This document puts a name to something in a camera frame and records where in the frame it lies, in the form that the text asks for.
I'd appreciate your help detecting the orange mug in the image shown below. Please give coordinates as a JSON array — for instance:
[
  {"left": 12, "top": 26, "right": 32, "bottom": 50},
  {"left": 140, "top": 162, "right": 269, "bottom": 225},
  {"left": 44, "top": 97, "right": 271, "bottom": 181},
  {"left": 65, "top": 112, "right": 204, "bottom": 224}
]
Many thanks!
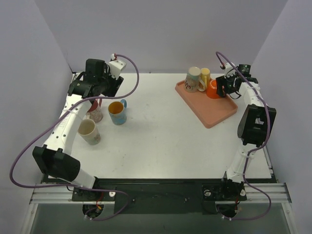
[{"left": 206, "top": 79, "right": 221, "bottom": 99}]

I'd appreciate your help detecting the blue butterfly mug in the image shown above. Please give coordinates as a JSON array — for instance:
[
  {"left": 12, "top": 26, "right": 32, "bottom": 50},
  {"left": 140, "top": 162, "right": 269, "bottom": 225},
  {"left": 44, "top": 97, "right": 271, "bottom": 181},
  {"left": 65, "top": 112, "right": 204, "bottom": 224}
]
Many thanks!
[{"left": 108, "top": 99, "right": 127, "bottom": 125}]

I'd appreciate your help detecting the pink floral mug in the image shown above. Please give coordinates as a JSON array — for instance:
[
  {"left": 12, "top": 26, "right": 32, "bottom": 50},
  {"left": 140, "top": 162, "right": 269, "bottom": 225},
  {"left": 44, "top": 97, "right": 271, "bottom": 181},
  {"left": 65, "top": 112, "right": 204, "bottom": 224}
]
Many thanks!
[{"left": 86, "top": 98, "right": 103, "bottom": 123}]

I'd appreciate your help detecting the cream dragon pattern mug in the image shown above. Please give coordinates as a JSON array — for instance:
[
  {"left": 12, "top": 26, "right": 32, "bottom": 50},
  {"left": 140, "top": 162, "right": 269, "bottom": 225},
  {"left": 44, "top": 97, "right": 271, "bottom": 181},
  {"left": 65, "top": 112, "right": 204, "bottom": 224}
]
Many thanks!
[{"left": 78, "top": 118, "right": 101, "bottom": 145}]

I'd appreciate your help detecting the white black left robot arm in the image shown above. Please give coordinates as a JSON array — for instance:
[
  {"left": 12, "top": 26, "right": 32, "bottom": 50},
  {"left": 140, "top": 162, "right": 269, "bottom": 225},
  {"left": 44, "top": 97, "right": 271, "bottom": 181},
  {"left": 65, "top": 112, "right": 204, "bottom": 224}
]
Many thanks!
[{"left": 32, "top": 58, "right": 126, "bottom": 201}]

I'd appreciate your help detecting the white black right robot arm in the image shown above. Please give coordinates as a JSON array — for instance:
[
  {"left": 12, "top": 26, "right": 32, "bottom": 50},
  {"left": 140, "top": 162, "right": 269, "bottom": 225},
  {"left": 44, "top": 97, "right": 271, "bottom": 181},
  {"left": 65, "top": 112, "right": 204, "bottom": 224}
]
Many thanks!
[{"left": 215, "top": 63, "right": 276, "bottom": 201}]

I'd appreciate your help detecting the yellow mug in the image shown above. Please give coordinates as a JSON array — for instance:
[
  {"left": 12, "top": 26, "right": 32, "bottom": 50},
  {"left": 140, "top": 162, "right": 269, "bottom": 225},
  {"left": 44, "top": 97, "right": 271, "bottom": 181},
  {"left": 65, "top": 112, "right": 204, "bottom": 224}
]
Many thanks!
[{"left": 198, "top": 68, "right": 211, "bottom": 92}]

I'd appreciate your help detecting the seashell coral mug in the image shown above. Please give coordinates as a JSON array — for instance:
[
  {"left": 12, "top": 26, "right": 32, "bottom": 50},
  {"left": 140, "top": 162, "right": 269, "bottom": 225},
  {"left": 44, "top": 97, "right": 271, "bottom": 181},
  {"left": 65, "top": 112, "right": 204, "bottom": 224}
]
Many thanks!
[{"left": 184, "top": 66, "right": 201, "bottom": 93}]

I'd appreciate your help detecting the pink plastic tray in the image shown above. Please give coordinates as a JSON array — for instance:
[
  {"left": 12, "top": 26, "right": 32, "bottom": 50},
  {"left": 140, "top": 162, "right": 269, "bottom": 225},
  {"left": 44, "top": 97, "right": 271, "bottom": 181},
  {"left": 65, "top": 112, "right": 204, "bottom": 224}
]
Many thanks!
[{"left": 175, "top": 81, "right": 238, "bottom": 128}]

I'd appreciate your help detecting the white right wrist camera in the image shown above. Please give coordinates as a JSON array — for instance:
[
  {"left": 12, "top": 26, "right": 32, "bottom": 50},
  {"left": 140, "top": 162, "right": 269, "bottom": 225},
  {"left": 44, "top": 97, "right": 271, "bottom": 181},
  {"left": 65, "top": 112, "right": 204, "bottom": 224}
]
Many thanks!
[{"left": 224, "top": 62, "right": 237, "bottom": 78}]

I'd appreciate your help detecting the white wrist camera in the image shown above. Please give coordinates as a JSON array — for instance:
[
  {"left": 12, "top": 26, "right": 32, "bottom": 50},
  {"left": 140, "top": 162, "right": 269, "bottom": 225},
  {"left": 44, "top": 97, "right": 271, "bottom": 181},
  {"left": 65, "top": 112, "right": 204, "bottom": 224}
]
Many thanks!
[
  {"left": 108, "top": 59, "right": 126, "bottom": 79},
  {"left": 224, "top": 62, "right": 237, "bottom": 78}
]

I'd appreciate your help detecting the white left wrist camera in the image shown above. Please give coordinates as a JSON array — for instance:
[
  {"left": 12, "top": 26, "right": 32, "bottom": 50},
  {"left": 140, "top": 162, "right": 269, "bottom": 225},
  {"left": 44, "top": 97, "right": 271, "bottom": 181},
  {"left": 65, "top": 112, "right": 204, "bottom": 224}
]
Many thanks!
[{"left": 108, "top": 59, "right": 126, "bottom": 79}]

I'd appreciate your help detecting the aluminium rail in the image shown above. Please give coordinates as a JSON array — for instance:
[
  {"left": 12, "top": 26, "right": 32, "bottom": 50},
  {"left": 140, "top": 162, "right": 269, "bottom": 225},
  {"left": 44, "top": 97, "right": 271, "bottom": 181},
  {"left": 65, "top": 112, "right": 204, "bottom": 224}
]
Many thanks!
[{"left": 30, "top": 183, "right": 291, "bottom": 205}]

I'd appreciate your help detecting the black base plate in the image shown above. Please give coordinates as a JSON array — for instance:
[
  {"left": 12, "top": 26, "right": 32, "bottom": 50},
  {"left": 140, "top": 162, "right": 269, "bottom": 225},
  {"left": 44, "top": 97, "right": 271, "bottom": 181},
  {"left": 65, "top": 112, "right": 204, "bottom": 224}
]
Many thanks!
[{"left": 72, "top": 179, "right": 247, "bottom": 215}]

